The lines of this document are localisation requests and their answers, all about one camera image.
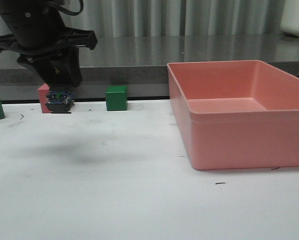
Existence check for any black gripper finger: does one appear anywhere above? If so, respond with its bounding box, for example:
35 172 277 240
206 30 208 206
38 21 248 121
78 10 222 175
26 57 72 86
62 47 82 88

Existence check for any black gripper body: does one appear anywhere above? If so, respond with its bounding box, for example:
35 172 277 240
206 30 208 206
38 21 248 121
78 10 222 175
0 0 98 71

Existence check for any yellow push button switch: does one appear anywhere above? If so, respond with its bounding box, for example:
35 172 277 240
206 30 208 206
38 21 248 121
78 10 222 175
45 84 75 114

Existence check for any pink cube block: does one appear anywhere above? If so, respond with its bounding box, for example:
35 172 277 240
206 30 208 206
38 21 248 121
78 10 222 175
37 83 51 114

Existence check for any green cube block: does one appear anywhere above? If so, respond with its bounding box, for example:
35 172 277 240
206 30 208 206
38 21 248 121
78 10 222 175
105 85 128 111

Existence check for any pink plastic bin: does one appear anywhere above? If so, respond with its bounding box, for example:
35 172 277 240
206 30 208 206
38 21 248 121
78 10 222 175
167 60 299 170

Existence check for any white appliance in background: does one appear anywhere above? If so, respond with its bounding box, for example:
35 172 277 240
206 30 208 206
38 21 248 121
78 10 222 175
280 0 299 37

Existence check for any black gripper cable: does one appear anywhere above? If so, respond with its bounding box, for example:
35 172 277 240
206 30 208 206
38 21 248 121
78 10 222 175
46 0 85 16

